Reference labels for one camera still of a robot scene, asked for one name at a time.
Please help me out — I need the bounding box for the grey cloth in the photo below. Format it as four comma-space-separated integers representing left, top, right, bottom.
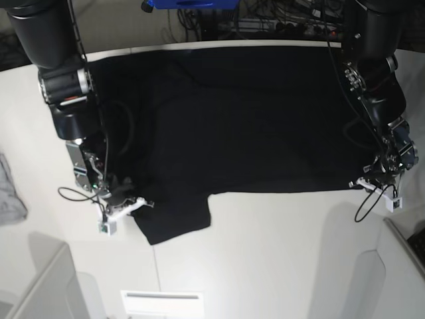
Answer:
1, 154, 28, 226

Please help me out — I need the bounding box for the white camera bracket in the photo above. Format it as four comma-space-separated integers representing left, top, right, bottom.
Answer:
96, 197, 154, 236
349, 178, 403, 213

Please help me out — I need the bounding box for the black camera cable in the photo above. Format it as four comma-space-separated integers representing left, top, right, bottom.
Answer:
320, 0, 399, 223
58, 0, 140, 223

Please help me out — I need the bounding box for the black T-shirt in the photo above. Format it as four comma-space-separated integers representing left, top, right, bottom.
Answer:
90, 46, 379, 245

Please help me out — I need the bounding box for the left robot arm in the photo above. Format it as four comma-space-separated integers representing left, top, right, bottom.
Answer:
342, 1, 418, 185

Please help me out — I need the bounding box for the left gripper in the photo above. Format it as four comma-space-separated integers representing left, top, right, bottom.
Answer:
363, 118, 417, 185

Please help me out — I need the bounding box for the white base housing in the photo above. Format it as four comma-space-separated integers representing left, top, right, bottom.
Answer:
7, 243, 90, 318
379, 218, 424, 318

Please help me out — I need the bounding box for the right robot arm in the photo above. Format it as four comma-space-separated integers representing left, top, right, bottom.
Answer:
1, 1, 136, 209

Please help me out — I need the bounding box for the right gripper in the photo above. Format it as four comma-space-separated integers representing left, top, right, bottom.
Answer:
66, 133, 136, 208

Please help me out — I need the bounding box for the blue plastic box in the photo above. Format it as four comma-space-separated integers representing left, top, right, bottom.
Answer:
141, 0, 238, 13

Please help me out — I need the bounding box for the black keyboard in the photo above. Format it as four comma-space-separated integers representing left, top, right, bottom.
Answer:
408, 229, 425, 265

